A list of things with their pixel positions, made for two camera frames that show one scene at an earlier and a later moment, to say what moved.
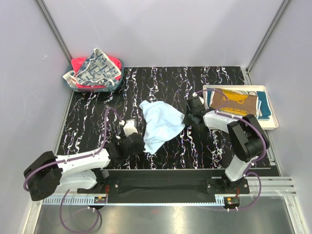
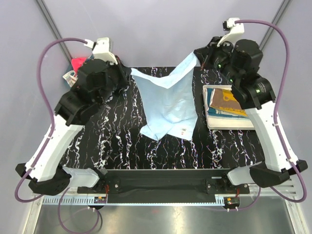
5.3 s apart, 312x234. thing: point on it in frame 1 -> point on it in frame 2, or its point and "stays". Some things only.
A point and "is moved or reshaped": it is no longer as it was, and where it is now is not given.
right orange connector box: x=232 y=201 stays
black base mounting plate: x=159 y=186 stays
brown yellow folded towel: x=238 y=103 stays
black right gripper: x=185 y=120 -> x=204 y=54
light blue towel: x=162 y=121 is moved or reshaped
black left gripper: x=140 y=148 -> x=124 y=71
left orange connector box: x=100 y=199 stays
